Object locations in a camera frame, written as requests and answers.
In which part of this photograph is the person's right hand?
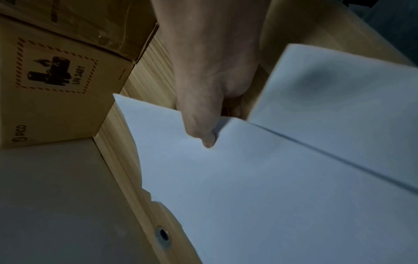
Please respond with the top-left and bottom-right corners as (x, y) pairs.
(149, 0), (273, 149)

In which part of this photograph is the pile of white papers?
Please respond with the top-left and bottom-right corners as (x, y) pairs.
(113, 93), (418, 264)

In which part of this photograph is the flat printed cardboard box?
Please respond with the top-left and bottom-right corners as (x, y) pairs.
(0, 0), (161, 65)

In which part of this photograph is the brown labelled cardboard box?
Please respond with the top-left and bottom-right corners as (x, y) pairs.
(0, 13), (135, 149)

